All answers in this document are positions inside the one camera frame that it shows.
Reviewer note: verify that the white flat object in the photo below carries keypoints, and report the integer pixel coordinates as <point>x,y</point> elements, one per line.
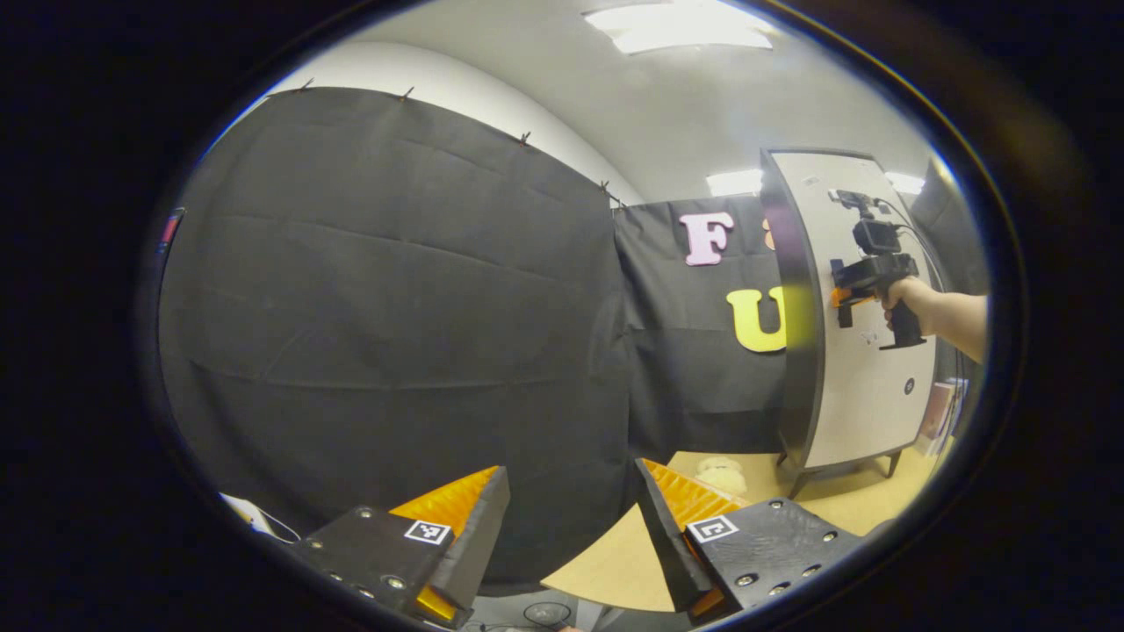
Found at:
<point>246,513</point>

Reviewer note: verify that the red and blue object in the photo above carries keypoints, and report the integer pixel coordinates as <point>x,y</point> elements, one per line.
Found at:
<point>171,230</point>

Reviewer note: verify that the grey cabinet door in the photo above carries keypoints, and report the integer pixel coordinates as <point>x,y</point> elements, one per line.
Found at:
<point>865,412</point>

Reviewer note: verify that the pale blue book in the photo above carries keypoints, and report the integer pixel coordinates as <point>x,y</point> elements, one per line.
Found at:
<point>959,404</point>

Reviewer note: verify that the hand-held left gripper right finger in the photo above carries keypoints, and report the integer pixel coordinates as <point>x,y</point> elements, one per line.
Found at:
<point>667,544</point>

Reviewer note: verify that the large ceiling light panel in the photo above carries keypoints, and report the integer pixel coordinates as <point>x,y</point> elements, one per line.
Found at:
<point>680,26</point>

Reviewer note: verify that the yellow plush toy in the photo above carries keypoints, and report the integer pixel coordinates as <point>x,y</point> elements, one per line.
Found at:
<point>722,474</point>

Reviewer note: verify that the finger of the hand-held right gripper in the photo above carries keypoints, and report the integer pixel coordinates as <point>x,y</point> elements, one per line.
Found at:
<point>847,297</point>

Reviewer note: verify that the beige and purple book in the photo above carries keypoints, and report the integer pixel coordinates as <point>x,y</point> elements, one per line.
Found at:
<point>935,408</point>

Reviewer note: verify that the dark grey cabinet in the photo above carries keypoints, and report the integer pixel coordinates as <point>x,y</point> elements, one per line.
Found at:
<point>799,351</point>

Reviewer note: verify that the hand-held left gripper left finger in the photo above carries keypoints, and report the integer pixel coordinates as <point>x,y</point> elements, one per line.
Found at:
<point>479,544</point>

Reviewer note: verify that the black backdrop cloth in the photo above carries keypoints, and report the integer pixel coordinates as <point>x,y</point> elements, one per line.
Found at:
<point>395,307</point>

